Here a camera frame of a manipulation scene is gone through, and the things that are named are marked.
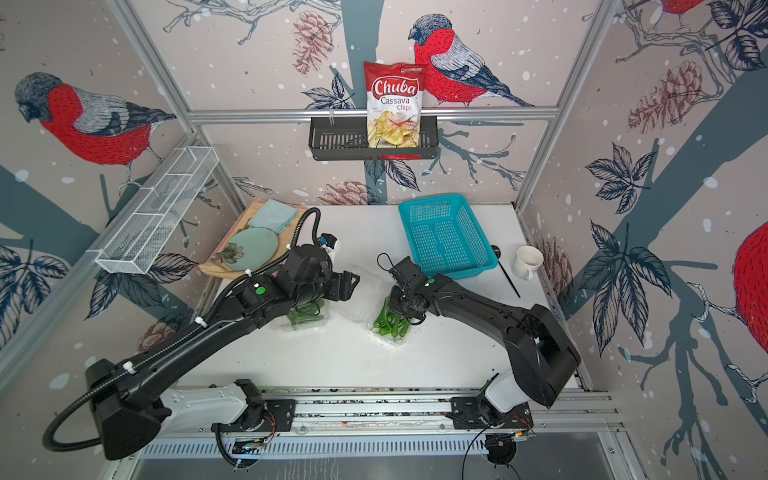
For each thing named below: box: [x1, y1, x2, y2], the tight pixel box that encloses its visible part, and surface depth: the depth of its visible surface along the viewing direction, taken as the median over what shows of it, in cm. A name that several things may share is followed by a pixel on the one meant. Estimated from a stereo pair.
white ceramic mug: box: [514, 245, 544, 281], surface depth 96 cm
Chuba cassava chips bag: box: [364, 61, 428, 149], surface depth 87 cm
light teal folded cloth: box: [249, 199, 299, 234], surface depth 120 cm
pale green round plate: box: [222, 227, 279, 271], surface depth 110 cm
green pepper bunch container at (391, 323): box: [373, 298, 411, 339], surface depth 89 cm
